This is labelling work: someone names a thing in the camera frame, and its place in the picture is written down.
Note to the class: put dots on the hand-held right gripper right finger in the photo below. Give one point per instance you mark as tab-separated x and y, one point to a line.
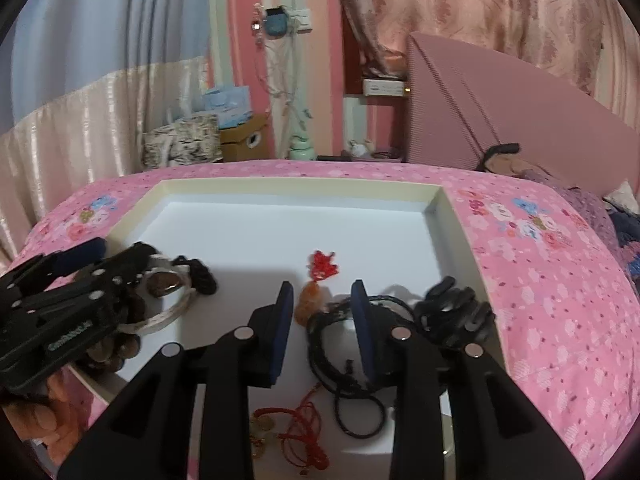
362	330

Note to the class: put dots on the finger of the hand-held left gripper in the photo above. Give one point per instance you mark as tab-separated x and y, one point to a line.
120	265
80	256

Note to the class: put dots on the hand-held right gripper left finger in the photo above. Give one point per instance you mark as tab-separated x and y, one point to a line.
280	330

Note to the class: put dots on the amber pendant with red knot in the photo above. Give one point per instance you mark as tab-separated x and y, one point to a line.
307	305

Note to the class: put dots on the black scrunchie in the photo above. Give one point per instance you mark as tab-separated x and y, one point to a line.
200	277

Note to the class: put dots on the black hair claw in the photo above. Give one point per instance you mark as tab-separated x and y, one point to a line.
450	310

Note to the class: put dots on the white shallow tray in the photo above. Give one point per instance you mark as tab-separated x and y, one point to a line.
300	220

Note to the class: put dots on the person's left hand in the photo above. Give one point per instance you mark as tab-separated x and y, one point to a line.
35	417

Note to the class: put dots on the patterned storage box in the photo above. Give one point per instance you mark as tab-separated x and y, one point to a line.
180	142

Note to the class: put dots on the cream and blue curtain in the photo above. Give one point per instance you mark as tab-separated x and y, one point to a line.
75	110

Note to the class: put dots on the pink floral bedspread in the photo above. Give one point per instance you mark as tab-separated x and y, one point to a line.
525	285

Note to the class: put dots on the brown cardboard box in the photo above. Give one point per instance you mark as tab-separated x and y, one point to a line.
245	142

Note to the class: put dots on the small white figurine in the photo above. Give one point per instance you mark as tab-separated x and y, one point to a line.
360	149

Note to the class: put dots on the green bottle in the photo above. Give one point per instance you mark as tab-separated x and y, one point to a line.
302	149

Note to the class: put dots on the blue tissue box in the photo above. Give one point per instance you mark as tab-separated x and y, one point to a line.
227	105

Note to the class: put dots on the black object on headboard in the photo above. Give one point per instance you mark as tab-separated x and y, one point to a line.
500	151

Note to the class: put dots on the white router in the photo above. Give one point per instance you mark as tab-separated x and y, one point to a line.
384	88

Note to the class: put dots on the pink headboard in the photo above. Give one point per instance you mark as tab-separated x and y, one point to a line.
500	85

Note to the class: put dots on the blue charger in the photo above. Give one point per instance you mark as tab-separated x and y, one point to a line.
276	22

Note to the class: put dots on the pink patterned curtain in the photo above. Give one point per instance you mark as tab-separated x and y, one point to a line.
475	5

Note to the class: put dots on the white wall socket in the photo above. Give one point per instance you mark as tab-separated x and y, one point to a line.
302	19

